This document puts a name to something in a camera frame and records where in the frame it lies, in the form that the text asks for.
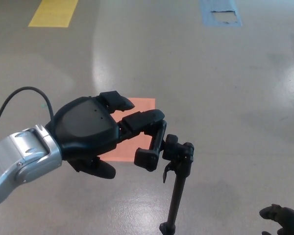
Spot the yellow rectangular floor patch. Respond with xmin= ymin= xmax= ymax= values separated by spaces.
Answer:
xmin=27 ymin=0 xmax=79 ymax=28

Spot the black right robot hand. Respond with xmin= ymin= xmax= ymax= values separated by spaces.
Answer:
xmin=259 ymin=204 xmax=294 ymax=235

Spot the black phone stand tripod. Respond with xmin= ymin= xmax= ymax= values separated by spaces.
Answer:
xmin=134 ymin=119 xmax=195 ymax=235

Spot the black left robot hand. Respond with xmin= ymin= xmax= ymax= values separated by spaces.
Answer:
xmin=45 ymin=91 xmax=167 ymax=180

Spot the orange rectangular floor patch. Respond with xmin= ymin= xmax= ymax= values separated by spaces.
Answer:
xmin=98 ymin=97 xmax=156 ymax=163

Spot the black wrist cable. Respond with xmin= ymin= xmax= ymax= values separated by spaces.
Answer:
xmin=0 ymin=86 xmax=55 ymax=144

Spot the torn blue floor patch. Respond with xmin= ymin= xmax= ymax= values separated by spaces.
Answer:
xmin=200 ymin=0 xmax=243 ymax=28

